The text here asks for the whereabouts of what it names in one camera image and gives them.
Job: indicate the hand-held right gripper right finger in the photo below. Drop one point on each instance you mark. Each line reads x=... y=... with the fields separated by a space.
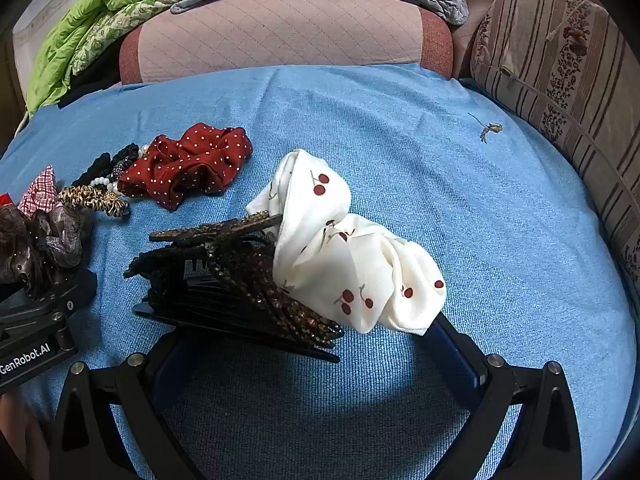
x=450 y=350

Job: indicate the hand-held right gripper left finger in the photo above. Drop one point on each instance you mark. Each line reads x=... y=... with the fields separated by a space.
x=170 y=375

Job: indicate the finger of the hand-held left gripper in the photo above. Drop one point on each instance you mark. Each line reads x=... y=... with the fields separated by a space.
x=75 y=290

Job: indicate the dark brown sparkly scrunchie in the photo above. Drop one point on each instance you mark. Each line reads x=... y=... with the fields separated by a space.
x=15 y=250

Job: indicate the leopard print scrunchie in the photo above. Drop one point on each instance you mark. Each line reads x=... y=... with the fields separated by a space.
x=80 y=195

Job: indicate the red white checked scrunchie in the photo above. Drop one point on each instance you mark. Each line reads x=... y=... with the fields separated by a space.
x=42 y=192

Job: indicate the brown rhinestone hair claw clip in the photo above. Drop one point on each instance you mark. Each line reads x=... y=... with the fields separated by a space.
x=225 y=285

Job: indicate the white cherry print scrunchie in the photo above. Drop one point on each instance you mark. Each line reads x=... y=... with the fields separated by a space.
x=320 y=255

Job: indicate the red polka dot scrunchie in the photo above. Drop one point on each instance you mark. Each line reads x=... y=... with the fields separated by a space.
x=190 y=160

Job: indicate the blue blanket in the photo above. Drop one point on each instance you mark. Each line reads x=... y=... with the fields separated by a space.
x=400 y=160

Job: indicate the black cloth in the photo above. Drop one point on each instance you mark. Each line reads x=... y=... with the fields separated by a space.
x=95 y=80

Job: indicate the small dried twig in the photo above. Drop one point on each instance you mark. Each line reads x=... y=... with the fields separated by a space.
x=492 y=128

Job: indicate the green quilt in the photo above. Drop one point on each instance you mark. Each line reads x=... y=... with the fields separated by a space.
x=90 y=20

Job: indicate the striped floral pillow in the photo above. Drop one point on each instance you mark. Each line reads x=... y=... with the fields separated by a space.
x=560 y=60

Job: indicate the pink quilted cushion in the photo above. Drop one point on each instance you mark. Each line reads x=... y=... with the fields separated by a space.
x=275 y=35

